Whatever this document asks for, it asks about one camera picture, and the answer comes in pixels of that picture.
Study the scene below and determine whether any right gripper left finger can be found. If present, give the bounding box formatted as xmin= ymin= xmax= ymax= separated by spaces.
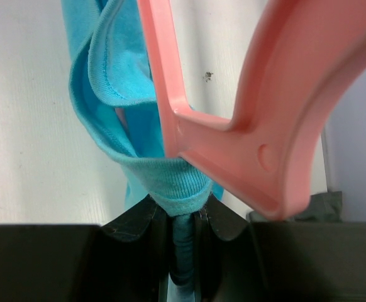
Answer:
xmin=103 ymin=196 xmax=170 ymax=301

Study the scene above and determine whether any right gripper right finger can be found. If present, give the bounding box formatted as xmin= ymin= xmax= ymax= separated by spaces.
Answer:
xmin=194 ymin=195 xmax=252 ymax=301

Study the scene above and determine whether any teal t shirt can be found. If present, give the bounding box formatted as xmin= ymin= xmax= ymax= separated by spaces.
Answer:
xmin=62 ymin=1 xmax=223 ymax=301

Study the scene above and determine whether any pink plastic hanger front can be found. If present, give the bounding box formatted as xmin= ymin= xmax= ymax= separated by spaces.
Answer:
xmin=138 ymin=1 xmax=366 ymax=220

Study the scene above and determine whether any dark green t shirt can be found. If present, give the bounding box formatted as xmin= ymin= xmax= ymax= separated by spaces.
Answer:
xmin=247 ymin=191 xmax=344 ymax=223

